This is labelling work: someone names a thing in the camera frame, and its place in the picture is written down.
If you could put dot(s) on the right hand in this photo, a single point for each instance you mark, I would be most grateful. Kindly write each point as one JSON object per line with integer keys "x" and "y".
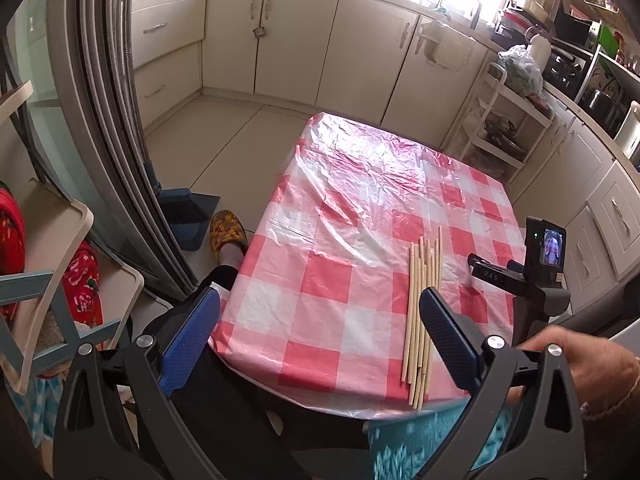
{"x": 603, "y": 372}

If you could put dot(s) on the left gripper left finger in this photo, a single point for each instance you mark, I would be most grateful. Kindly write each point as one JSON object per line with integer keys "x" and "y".
{"x": 116, "y": 419}

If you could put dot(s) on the cream kitchen cabinets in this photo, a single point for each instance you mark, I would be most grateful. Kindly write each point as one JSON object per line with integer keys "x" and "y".
{"x": 389, "y": 66}

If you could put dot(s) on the teal perforated plastic basket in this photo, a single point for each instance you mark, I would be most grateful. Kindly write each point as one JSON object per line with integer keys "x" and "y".
{"x": 400, "y": 448}

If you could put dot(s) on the yellow patterned slipper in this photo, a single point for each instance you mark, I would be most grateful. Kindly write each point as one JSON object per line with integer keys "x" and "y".
{"x": 226, "y": 228}

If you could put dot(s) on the pink checkered plastic tablecloth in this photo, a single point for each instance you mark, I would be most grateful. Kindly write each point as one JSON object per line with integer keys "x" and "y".
{"x": 317, "y": 314}

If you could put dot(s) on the blue dustpan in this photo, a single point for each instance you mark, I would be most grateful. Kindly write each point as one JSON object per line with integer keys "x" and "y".
{"x": 188, "y": 215}

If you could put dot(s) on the red patterned bag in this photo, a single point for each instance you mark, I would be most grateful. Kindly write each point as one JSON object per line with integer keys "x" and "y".
{"x": 81, "y": 284}

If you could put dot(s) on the right forearm brown sleeve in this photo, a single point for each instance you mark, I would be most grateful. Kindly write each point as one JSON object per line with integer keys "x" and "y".
{"x": 612, "y": 438}

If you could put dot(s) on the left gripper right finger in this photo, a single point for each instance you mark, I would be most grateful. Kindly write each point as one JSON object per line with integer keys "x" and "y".
{"x": 545, "y": 439}

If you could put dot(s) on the white storage rack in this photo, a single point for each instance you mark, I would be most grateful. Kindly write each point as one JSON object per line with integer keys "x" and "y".
{"x": 497, "y": 131}

